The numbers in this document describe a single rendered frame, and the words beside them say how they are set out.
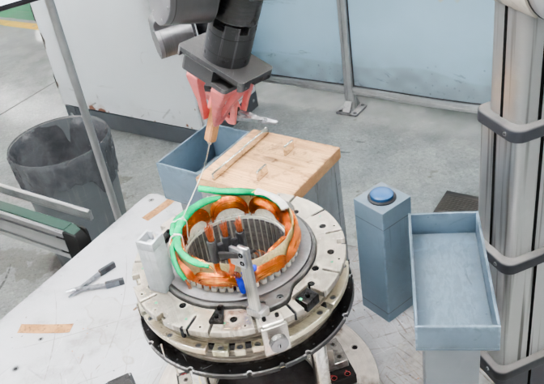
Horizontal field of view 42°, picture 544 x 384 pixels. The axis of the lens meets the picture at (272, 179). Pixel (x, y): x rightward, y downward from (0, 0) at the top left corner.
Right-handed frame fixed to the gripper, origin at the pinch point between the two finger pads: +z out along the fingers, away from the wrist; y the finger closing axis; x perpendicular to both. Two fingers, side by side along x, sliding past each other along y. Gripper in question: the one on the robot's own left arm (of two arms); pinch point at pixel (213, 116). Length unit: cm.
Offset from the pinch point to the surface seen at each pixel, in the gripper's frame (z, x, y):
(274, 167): 26.5, 28.6, -3.6
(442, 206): 119, 172, 4
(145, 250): 18.4, -9.7, 0.2
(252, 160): 28.3, 28.8, -8.4
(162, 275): 21.9, -8.7, 3.0
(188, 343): 26.3, -11.6, 11.4
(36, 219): 82, 24, -62
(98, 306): 67, 8, -23
